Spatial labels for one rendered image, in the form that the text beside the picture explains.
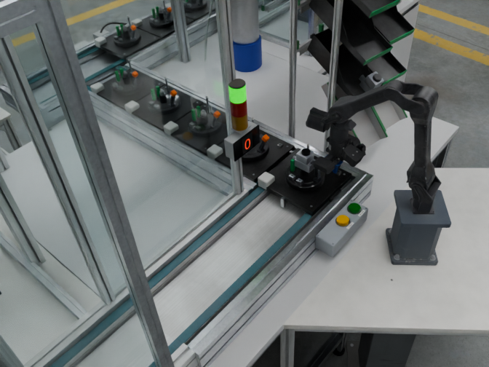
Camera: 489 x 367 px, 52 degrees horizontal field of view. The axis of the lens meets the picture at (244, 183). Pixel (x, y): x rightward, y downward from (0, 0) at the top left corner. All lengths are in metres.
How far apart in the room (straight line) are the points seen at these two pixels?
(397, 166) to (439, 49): 2.72
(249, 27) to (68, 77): 1.87
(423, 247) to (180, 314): 0.78
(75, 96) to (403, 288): 1.25
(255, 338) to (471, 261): 0.75
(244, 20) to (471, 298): 1.54
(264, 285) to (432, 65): 3.22
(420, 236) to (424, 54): 3.08
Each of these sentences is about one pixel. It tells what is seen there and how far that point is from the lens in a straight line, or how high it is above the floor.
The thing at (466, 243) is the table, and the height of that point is 0.86.
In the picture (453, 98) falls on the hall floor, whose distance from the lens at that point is 4.09.
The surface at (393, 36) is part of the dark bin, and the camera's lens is 1.86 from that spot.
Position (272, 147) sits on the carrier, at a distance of 1.94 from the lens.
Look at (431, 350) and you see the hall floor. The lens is 2.60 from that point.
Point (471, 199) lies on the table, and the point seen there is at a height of 0.86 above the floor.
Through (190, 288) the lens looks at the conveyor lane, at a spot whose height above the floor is 0.92.
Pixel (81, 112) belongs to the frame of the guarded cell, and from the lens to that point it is 0.71.
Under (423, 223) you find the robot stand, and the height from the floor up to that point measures 1.06.
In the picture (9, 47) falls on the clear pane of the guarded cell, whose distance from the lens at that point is 0.65.
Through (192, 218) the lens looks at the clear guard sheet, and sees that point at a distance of 1.65.
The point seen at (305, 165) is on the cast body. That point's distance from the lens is 1.74.
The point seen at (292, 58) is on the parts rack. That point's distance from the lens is 1.85.
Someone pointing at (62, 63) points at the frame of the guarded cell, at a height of 1.90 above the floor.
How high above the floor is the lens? 2.21
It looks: 44 degrees down
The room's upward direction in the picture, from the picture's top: 4 degrees counter-clockwise
